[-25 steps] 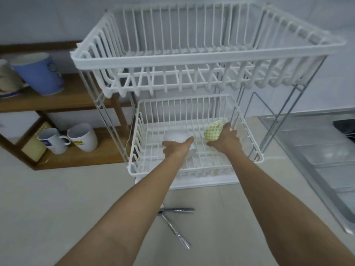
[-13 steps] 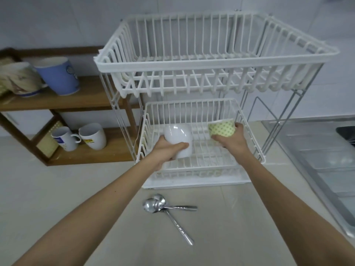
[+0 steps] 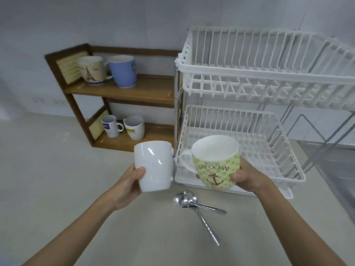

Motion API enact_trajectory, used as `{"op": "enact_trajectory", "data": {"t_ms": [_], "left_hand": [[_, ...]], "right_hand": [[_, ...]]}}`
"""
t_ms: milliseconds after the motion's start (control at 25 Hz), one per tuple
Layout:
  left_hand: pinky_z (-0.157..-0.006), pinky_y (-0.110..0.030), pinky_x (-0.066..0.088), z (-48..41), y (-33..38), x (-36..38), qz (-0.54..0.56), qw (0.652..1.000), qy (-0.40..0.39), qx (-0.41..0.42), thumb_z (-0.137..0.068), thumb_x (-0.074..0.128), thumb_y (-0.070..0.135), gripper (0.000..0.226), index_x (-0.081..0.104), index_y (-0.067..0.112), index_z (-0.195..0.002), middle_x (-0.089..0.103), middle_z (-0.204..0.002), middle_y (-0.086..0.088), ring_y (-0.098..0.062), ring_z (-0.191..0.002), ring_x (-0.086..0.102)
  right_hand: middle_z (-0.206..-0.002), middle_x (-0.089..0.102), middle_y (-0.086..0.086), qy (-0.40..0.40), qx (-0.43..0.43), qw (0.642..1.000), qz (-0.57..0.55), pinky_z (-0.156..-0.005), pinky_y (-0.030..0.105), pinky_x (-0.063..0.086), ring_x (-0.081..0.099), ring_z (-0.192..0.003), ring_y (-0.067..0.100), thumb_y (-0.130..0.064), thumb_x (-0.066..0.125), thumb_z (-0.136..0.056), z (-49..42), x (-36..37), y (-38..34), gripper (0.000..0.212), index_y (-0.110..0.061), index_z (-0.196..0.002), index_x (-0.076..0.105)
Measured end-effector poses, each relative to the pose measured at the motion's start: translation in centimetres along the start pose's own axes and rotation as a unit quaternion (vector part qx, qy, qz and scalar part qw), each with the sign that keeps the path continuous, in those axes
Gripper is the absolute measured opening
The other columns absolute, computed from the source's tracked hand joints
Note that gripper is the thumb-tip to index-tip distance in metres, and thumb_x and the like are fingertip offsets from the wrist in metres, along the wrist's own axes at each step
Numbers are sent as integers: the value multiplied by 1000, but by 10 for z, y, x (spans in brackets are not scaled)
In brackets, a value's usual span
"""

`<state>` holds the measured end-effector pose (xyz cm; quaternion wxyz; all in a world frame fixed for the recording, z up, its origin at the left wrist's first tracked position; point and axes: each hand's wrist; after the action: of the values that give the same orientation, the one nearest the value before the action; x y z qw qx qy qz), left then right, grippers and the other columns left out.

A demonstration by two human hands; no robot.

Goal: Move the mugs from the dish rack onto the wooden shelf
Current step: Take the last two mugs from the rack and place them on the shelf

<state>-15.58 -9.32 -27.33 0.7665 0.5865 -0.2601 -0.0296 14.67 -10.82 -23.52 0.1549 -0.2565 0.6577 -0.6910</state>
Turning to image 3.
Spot person's left hand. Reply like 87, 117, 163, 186
111, 166, 146, 211

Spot person's right hand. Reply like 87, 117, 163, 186
230, 157, 274, 195

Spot plain white mug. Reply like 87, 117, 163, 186
134, 141, 176, 193

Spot green dotted anchor mug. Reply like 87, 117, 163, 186
180, 136, 241, 189

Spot person's right forearm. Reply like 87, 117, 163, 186
256, 178, 348, 266

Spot person's left forearm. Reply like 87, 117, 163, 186
16, 194, 123, 266

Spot white yellow-label mug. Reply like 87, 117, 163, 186
123, 116, 145, 141

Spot steel spoon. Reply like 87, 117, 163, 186
174, 193, 227, 214
183, 190, 221, 246

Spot small white blue-label mug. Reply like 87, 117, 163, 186
101, 115, 124, 138

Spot brown wooden shelf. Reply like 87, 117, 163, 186
44, 44, 184, 152

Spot stainless steel sink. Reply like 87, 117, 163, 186
297, 139, 355, 220

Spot blue mug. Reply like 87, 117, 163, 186
106, 55, 138, 88

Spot white two-tier dish rack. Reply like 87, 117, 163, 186
174, 26, 355, 189

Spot white tower print mug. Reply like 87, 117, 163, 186
76, 55, 113, 86

